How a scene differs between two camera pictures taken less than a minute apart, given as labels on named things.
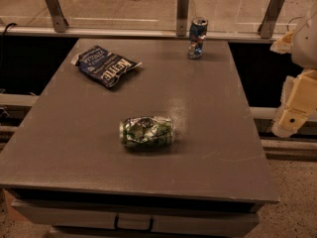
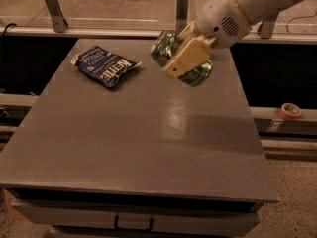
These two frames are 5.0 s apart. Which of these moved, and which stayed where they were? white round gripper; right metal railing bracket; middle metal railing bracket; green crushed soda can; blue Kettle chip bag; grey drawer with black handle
Moved: white round gripper; green crushed soda can
Stayed: blue Kettle chip bag; right metal railing bracket; grey drawer with black handle; middle metal railing bracket
